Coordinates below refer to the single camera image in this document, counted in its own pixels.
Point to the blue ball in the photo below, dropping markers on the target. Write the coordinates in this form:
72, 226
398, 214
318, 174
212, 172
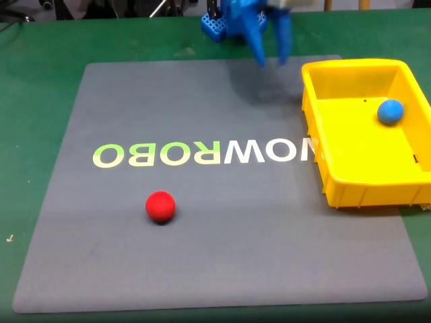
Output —
390, 111

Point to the yellow plastic bin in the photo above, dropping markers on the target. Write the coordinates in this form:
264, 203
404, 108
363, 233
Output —
357, 151

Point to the red ball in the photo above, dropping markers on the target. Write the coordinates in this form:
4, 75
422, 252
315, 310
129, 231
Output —
160, 206

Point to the wooden leg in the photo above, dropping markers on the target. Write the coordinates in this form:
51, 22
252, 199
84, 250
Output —
362, 4
328, 4

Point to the white rod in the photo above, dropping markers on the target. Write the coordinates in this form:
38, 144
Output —
158, 8

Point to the grey mat with lettering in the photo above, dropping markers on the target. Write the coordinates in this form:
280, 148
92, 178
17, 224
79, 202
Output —
188, 255

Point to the black chair base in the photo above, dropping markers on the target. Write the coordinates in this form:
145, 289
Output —
20, 10

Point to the small pale scrap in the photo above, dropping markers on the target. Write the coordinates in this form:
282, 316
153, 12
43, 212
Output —
10, 238

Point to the silver and blue camera box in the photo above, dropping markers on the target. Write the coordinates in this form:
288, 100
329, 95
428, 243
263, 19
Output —
293, 2

